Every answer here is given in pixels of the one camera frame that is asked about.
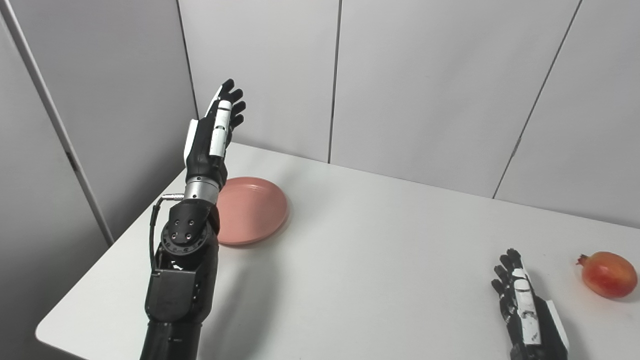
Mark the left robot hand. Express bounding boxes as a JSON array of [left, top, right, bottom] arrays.
[[183, 78, 247, 190]]

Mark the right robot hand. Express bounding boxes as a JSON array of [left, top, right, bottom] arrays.
[[490, 248, 570, 360]]

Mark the pink plate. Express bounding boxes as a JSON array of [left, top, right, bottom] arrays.
[[216, 176, 289, 246]]

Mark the red pomegranate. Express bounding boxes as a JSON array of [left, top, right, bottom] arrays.
[[577, 251, 639, 300]]

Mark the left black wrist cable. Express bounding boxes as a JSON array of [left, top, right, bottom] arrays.
[[148, 193, 185, 271]]

